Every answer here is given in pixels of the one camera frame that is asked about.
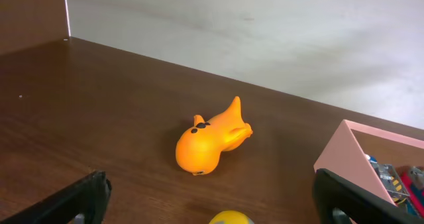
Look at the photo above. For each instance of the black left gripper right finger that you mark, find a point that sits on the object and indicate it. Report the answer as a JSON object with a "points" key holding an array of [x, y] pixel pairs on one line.
{"points": [[338, 200]]}

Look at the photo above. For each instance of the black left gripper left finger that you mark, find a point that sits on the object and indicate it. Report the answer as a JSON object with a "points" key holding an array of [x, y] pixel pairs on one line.
{"points": [[85, 200]]}

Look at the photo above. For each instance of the red toy car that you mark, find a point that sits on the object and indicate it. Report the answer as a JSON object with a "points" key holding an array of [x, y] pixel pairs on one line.
{"points": [[392, 183]]}

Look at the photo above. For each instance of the red toy fire truck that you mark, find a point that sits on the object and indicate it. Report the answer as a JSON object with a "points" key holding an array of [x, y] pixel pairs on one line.
{"points": [[411, 180]]}

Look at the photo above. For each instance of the yellow grey toy ball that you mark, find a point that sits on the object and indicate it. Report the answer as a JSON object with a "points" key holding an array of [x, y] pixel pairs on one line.
{"points": [[231, 217]]}

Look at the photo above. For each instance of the orange toy fish figure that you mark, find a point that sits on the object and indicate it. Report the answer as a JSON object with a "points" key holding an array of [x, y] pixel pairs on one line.
{"points": [[199, 148]]}

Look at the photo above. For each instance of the white open cardboard box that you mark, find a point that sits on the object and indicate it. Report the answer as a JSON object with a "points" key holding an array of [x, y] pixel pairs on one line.
{"points": [[345, 154]]}

